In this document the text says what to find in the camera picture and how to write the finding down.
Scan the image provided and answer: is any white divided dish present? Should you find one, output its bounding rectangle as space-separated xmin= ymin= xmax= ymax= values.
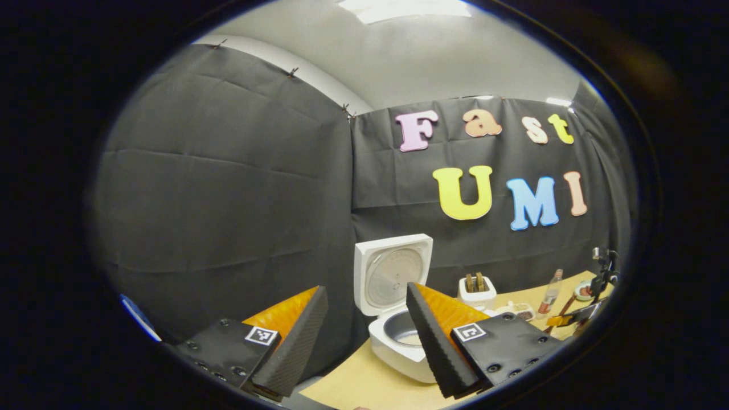
xmin=494 ymin=301 xmax=536 ymax=323

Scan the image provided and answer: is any brown wooden spoon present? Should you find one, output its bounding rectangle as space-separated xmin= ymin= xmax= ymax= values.
xmin=543 ymin=294 xmax=577 ymax=335

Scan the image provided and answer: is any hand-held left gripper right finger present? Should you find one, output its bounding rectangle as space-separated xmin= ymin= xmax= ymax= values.
xmin=405 ymin=281 xmax=566 ymax=400

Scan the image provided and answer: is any large ceiling light panel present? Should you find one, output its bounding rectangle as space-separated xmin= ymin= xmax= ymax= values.
xmin=335 ymin=0 xmax=474 ymax=25

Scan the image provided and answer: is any clear plastic drink bottle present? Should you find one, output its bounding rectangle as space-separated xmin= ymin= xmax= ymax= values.
xmin=538 ymin=268 xmax=565 ymax=315

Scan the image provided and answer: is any blue cloth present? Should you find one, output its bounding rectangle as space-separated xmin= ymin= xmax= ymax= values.
xmin=118 ymin=293 xmax=164 ymax=343

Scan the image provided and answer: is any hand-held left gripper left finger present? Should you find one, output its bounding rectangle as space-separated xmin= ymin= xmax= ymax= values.
xmin=170 ymin=285 xmax=330 ymax=399

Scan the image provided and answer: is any white rice cooker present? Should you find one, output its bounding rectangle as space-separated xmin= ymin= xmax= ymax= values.
xmin=353 ymin=233 xmax=440 ymax=384

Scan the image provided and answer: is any white toaster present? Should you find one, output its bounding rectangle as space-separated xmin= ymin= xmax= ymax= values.
xmin=458 ymin=272 xmax=498 ymax=311

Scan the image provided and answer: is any black backdrop cloth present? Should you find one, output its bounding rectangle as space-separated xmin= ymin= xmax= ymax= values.
xmin=91 ymin=44 xmax=633 ymax=382

